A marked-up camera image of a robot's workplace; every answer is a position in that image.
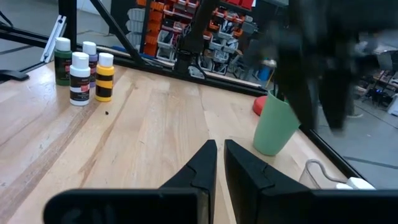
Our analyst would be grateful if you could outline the red desk lamp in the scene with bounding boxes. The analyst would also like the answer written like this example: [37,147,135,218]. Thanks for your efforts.
[252,95,269,116]

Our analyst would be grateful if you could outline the orange grey parts bin shelf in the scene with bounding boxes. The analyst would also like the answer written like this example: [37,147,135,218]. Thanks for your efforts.
[126,0,259,76]

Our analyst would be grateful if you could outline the small teal paint bottle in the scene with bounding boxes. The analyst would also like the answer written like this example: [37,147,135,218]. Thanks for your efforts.
[53,37,73,87]

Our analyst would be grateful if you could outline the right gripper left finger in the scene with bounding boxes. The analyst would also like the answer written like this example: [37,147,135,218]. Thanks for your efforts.
[43,139,218,224]

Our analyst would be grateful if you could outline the silver aluminium extrusion bar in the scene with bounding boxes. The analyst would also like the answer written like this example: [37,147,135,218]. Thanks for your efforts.
[39,14,68,63]

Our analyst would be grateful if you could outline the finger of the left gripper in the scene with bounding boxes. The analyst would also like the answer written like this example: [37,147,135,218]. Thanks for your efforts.
[317,70,354,132]
[276,67,318,131]

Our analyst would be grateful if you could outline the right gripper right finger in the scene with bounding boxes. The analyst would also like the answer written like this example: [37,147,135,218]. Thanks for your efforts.
[223,139,398,224]

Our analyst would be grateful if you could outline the black table edge bracket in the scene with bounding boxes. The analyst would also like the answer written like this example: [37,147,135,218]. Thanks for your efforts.
[0,69,30,83]

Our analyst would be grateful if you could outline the large white paint bottle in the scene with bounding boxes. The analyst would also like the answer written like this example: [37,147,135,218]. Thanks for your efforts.
[346,176,376,190]

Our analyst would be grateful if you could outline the small purple paint bottle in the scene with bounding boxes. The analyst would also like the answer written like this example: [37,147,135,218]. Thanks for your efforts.
[82,40,99,88]

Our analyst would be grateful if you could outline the small yellow paint bottle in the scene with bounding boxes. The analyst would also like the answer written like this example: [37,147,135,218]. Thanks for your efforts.
[95,52,116,103]

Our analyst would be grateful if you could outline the clear plastic bin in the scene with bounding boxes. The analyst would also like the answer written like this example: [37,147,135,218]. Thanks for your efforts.
[298,159,349,190]

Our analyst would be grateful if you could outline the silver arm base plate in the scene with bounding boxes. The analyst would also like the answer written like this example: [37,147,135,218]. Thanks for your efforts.
[188,65,206,80]

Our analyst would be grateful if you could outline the green plastic cup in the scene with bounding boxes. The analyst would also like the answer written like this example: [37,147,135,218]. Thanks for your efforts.
[252,89,302,157]

